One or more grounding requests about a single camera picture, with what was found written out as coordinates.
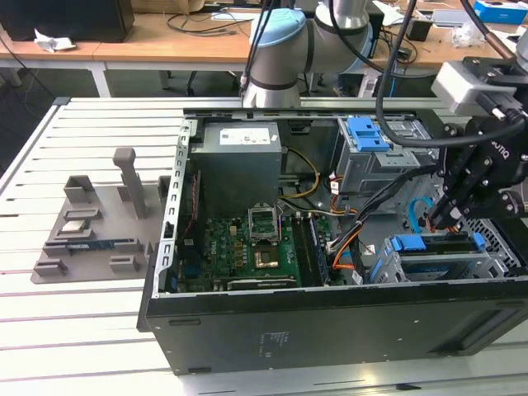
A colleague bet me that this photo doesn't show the blue data wire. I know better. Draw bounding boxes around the blue data wire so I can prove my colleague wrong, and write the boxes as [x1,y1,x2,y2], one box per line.
[404,196,435,234]

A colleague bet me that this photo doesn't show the clear plastic bag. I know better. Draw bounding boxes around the clear plastic bag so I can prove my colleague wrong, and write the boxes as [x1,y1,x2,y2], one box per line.
[447,19,492,50]

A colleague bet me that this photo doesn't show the grey disk bay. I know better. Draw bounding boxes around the grey disk bay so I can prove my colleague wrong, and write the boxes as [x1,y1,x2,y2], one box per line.
[368,232,509,285]

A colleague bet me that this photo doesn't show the wooden desk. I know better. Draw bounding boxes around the wooden desk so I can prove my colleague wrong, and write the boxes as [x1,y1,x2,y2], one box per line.
[0,0,528,100]

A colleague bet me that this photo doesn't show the grey power supply unit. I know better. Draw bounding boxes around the grey power supply unit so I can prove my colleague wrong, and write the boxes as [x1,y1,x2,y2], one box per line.
[188,122,285,208]

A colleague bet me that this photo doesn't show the small black box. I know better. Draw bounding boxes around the small black box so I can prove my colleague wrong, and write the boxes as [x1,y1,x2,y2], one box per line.
[406,18,434,41]

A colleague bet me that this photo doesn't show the grey optical drive cage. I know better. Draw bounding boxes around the grey optical drive cage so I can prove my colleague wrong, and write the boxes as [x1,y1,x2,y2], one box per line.
[334,116,445,196]

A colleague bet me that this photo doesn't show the silver CPU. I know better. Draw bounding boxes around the silver CPU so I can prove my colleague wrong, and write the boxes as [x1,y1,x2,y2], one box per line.
[60,220,88,236]

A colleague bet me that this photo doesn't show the RAM stick in slot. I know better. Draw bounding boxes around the RAM stick in slot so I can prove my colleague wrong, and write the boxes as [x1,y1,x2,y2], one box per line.
[308,216,332,286]

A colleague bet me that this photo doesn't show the black graphics card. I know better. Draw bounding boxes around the black graphics card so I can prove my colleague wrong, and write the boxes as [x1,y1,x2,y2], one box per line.
[213,277,299,290]

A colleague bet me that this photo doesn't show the crumpled white paper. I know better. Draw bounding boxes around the crumpled white paper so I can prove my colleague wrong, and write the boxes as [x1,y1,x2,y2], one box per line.
[34,27,78,54]

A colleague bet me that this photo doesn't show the orange and black power wire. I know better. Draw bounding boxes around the orange and black power wire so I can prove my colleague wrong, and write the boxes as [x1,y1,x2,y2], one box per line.
[427,214,459,235]

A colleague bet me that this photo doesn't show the green motherboard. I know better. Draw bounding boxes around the green motherboard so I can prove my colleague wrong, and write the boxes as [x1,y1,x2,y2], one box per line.
[177,214,331,290]

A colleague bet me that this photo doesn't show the black computer tower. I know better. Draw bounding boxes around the black computer tower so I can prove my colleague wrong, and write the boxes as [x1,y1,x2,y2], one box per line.
[0,0,135,43]

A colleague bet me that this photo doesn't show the black speaker box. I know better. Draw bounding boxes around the black speaker box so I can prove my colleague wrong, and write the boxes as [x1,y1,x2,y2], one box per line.
[362,10,385,59]

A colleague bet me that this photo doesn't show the silver laptop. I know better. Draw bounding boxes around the silver laptop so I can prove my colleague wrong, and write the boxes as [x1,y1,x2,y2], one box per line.
[432,8,482,29]

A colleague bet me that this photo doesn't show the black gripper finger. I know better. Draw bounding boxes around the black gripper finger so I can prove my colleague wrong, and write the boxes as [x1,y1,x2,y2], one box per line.
[427,123,471,226]
[439,181,525,230]

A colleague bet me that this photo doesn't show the red wire bundle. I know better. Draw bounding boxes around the red wire bundle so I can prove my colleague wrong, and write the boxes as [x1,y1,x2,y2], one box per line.
[328,172,359,219]

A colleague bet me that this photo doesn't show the CPU socket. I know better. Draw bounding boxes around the CPU socket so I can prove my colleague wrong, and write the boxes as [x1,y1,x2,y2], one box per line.
[246,205,282,243]

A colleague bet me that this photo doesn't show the blue and white box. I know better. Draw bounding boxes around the blue and white box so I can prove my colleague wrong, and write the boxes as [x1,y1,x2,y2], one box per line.
[472,0,521,22]

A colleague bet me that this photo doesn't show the black camera cable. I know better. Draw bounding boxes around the black camera cable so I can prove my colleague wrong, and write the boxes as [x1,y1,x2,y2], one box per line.
[373,0,451,149]

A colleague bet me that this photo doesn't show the yellow wire bundle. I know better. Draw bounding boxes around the yellow wire bundle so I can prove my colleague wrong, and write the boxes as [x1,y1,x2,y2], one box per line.
[278,148,322,200]

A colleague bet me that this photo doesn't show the black cable bundle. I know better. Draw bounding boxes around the black cable bundle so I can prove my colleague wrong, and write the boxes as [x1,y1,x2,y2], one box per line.
[328,163,439,253]

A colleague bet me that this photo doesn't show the orange wire bundle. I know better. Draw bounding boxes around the orange wire bundle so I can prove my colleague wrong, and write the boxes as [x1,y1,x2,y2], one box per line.
[328,233,361,272]

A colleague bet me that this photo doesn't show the blue RAM stick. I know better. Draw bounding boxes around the blue RAM stick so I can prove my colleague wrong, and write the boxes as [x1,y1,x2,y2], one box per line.
[65,241,113,252]

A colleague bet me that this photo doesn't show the blue plastic latch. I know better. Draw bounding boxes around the blue plastic latch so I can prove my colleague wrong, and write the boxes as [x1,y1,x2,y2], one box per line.
[346,117,392,153]

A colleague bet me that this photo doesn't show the grey parts rack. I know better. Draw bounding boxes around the grey parts rack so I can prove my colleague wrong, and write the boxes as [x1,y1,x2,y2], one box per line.
[27,147,172,286]

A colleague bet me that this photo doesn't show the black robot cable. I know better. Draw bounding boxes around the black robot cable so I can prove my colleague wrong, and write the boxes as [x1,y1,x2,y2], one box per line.
[238,0,274,97]

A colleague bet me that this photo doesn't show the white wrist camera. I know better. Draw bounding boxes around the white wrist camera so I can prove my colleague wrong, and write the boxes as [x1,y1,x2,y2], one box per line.
[430,60,495,117]

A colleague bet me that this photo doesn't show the black PC case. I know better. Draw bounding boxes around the black PC case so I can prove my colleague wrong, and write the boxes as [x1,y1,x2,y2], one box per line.
[135,107,528,375]

